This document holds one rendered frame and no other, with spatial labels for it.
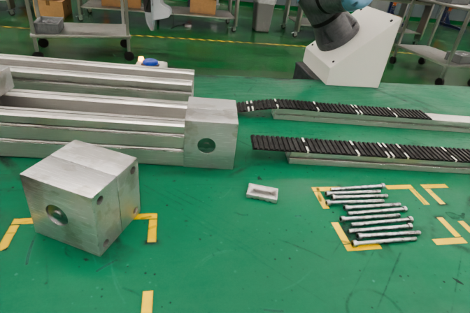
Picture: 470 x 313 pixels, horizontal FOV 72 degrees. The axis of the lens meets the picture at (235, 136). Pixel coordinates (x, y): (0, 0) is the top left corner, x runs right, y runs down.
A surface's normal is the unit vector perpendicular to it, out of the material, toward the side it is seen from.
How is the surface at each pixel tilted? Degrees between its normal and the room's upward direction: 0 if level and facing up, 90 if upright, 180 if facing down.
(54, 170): 0
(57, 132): 90
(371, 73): 90
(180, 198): 0
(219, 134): 90
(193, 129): 90
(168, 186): 0
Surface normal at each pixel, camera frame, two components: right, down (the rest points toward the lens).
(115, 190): 0.94, 0.25
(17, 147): 0.05, 0.50
